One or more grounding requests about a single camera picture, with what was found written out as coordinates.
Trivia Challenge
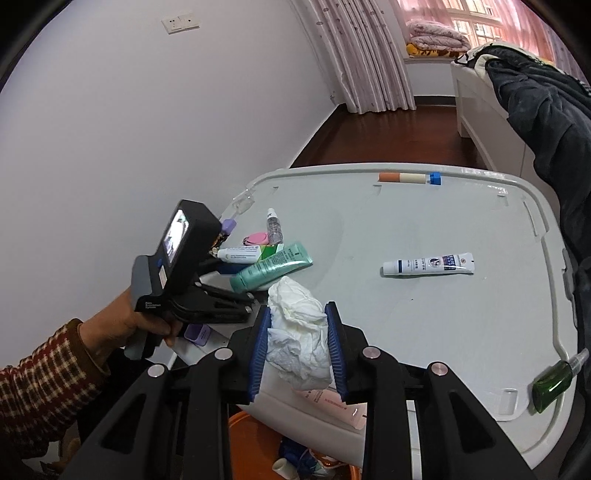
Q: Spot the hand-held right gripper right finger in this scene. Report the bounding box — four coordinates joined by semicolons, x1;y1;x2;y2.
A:
323;302;539;480

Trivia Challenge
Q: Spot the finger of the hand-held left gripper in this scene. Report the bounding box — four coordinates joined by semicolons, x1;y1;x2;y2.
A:
198;259;259;306
177;290;260;325

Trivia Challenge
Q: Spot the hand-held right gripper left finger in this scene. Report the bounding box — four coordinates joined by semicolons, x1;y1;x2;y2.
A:
62;305;273;480

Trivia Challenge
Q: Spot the white tissue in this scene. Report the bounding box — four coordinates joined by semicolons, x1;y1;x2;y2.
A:
265;276;334;391

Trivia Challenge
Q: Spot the teal cosmetic tube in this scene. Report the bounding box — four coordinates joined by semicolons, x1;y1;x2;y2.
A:
229;242;315;293

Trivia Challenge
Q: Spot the orange plastic bin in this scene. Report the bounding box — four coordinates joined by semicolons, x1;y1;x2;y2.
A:
228;410;366;480

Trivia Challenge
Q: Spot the person's left forearm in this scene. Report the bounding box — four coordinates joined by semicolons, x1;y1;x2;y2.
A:
0;318;112;459

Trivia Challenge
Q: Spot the person's left hand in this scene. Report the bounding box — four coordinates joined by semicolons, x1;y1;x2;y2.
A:
78;287;184;366

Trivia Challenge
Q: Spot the purple plastic container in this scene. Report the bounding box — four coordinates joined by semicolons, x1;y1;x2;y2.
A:
184;322;213;347

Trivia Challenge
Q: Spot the white ointment tube green logo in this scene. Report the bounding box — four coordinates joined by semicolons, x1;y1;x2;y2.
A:
216;246;262;264

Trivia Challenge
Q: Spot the pale green white package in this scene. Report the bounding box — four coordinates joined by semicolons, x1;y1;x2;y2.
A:
257;243;285;266

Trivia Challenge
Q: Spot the pink white packet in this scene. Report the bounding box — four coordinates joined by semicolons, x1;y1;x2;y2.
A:
294;389;370;430

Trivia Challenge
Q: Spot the small clear spray bottle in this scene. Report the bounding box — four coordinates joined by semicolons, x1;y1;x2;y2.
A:
266;208;284;246

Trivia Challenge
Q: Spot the pale green white jar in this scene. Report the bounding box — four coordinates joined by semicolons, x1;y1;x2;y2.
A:
272;457;297;480

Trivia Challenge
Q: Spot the white tube blue print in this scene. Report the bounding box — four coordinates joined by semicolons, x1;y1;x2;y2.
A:
381;252;476;277

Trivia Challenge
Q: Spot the orange white tube blue cap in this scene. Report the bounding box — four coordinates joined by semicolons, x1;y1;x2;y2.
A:
378;172;443;186

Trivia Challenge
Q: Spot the dark green spray bottle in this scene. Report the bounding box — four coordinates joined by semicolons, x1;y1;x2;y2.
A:
531;348;591;414

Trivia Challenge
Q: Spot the pale patterned curtain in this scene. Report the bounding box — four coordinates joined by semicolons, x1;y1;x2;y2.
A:
302;0;416;114

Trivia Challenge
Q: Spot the yellow patterned blanket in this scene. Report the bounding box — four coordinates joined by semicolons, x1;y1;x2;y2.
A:
405;43;463;59

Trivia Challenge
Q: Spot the folded pink quilt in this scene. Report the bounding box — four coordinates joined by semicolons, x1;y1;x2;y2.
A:
406;19;468;52

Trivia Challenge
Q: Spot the window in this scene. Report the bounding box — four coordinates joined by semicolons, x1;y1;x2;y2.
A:
441;0;532;52

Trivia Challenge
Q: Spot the pink sheer curtain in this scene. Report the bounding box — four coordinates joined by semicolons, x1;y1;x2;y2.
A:
499;0;580;72

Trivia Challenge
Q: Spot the white wall socket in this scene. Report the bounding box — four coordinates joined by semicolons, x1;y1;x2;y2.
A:
161;13;197;34

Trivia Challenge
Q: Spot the white bed frame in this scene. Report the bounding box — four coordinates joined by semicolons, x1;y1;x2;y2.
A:
450;62;555;191

